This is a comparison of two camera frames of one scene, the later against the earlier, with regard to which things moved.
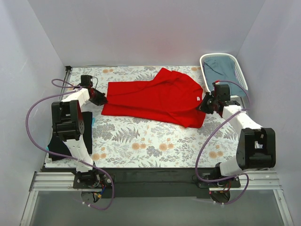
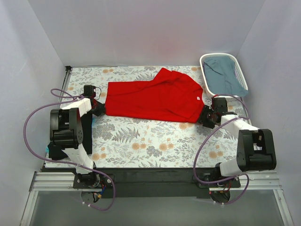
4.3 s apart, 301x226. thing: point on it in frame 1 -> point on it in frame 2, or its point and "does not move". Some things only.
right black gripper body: (207, 105) -> (207, 117)
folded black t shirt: (57, 144) does not move
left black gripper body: (99, 98) -> (99, 108)
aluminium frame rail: (64, 181) does not move
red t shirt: (170, 95) does not move
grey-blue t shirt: (222, 68) does not move
